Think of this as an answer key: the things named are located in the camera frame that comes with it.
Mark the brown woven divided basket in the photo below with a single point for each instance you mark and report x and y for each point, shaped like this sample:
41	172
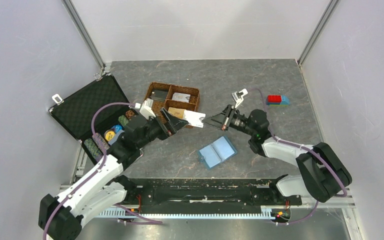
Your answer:
193	105

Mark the yellow poker chip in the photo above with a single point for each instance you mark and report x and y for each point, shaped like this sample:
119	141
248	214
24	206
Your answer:
109	135

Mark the black VIP card stack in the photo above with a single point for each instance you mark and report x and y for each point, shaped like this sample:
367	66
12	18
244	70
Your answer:
159	95

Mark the silver VIP credit card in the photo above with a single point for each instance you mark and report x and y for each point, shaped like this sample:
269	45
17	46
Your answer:
195	119

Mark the blue card holder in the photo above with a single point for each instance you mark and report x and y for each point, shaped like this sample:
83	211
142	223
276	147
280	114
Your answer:
217	152

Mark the black poker chip case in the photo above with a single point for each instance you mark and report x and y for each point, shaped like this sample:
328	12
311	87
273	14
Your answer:
76	111

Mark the green chip row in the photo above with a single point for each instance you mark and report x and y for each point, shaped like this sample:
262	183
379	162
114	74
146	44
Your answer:
93	150

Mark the red blue toy brick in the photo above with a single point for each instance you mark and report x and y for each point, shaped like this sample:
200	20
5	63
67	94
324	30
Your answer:
280	100

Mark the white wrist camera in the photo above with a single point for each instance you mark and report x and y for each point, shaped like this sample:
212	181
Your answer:
238	97
145	108

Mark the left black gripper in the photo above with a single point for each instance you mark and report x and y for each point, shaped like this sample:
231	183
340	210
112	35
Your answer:
174	123

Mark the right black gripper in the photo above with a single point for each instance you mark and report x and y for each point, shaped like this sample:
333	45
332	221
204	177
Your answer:
221	120

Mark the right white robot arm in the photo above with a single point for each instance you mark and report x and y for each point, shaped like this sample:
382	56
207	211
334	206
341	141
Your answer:
322	175

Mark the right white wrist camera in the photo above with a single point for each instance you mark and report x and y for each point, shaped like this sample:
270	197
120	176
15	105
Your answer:
238	97

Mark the gold VIP card stack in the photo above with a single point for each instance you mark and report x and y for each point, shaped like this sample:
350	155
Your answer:
176	112

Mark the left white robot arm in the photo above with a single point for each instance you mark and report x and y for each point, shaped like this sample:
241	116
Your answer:
63	217

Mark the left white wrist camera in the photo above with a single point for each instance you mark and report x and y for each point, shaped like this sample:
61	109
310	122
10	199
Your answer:
145	108

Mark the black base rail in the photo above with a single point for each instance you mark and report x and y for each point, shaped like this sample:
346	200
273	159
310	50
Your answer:
194	196

